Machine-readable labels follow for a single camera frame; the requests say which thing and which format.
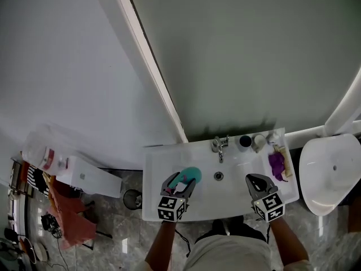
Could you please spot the beige tube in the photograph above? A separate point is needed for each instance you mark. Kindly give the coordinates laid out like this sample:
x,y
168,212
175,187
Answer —
x,y
286,162

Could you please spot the pink cloth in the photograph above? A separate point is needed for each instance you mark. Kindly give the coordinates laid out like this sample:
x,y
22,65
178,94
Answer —
x,y
70,216

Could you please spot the dark cup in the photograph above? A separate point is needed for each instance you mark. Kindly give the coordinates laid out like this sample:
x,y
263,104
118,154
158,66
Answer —
x,y
245,141

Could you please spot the round pale disc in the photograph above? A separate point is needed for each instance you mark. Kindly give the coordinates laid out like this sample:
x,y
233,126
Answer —
x,y
40,251

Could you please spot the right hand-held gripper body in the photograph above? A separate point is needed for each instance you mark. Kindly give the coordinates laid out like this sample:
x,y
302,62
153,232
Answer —
x,y
269,206

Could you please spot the white water dispenser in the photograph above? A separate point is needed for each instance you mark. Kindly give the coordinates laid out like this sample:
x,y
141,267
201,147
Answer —
x,y
90,176

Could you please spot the person's dark trousers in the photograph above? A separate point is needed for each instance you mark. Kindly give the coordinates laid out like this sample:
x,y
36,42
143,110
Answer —
x,y
245,231

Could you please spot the white ceramic toilet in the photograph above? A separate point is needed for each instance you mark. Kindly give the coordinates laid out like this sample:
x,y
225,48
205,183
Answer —
x,y
327,185

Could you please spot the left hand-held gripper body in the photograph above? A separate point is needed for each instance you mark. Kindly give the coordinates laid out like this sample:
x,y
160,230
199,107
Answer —
x,y
170,207

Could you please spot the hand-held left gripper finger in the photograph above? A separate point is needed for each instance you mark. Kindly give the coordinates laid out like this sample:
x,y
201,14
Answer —
x,y
189,190
168,182

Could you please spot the purple cloth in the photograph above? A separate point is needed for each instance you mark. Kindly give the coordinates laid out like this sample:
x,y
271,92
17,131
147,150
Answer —
x,y
276,162

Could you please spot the white washbasin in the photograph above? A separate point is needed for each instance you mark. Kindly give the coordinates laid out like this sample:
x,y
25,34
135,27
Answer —
x,y
220,202

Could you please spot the white cup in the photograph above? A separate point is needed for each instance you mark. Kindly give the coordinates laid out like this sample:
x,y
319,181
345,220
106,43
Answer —
x,y
259,142

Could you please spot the person's pale shirt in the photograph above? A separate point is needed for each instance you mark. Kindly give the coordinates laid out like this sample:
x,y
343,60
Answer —
x,y
225,255

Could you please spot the person's right forearm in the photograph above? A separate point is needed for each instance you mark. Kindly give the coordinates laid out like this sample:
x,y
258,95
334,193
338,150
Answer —
x,y
287,241

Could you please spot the chrome faucet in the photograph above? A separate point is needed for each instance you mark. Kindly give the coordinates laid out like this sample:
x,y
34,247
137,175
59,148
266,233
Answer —
x,y
220,150

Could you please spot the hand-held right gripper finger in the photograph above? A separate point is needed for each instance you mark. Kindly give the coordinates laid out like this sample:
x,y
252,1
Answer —
x,y
270,189
251,190

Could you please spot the black and white striped cushion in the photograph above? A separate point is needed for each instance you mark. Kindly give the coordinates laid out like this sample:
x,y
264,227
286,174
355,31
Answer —
x,y
38,179

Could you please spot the black trash bin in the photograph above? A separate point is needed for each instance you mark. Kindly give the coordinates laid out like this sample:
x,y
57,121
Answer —
x,y
132,199

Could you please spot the person's left forearm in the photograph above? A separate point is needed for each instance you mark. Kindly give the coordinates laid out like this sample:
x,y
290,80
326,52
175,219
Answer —
x,y
162,244

